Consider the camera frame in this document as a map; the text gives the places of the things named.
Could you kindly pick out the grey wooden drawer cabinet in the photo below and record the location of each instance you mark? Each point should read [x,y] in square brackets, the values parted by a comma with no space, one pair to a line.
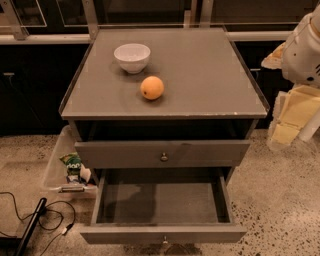
[209,94]

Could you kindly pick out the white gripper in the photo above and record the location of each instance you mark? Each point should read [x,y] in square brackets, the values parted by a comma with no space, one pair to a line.
[302,56]

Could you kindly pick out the orange fruit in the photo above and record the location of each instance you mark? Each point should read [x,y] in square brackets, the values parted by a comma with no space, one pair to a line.
[152,88]

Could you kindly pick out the metal railing frame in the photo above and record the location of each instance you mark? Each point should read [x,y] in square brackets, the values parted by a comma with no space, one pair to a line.
[80,21]

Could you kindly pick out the clear plastic storage bin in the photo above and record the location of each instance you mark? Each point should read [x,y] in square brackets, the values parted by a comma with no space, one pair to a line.
[55,174]

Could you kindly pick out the white ceramic bowl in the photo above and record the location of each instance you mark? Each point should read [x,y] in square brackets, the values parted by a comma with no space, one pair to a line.
[132,57]

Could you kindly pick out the grey drawer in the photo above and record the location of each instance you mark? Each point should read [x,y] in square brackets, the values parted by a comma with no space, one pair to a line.
[153,206]
[161,154]

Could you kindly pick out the white pole base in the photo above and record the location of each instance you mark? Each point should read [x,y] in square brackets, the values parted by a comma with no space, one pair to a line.
[310,128]

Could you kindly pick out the green snack bag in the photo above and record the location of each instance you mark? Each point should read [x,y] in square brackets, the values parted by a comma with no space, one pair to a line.
[72,163]

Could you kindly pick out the black bar on floor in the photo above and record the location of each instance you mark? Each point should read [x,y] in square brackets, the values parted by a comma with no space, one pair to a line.
[39,210]

